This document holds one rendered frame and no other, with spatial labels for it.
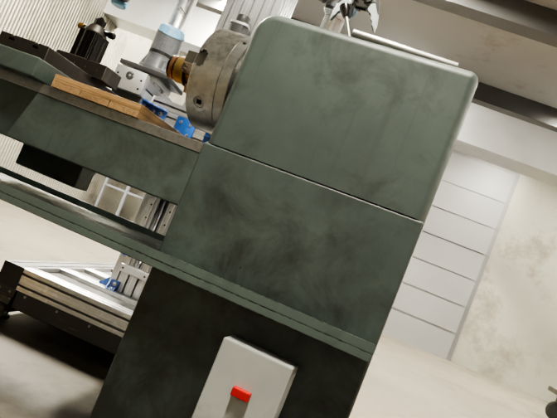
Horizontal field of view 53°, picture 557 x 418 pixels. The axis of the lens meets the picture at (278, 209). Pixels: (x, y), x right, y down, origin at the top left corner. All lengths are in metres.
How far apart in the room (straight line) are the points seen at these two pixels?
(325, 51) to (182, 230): 0.59
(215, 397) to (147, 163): 0.66
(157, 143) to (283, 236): 0.46
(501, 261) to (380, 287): 8.47
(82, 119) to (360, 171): 0.82
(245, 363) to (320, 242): 0.34
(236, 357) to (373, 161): 0.57
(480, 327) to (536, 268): 1.31
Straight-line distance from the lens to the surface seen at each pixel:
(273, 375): 1.32
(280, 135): 1.44
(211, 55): 1.64
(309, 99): 1.45
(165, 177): 1.57
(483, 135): 6.94
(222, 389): 1.36
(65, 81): 1.78
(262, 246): 1.40
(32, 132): 1.81
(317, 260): 1.37
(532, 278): 9.92
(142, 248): 1.42
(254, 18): 2.69
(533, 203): 10.00
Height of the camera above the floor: 0.68
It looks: 3 degrees up
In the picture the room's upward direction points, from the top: 22 degrees clockwise
